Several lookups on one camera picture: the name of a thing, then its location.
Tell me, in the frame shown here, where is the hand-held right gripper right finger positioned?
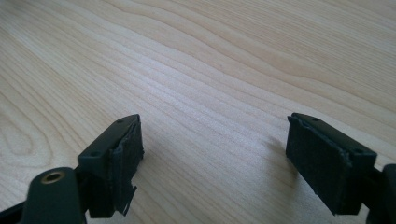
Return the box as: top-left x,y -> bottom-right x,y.
285,112 -> 378,217

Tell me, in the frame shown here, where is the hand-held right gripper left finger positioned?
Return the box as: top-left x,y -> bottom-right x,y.
77,113 -> 145,219

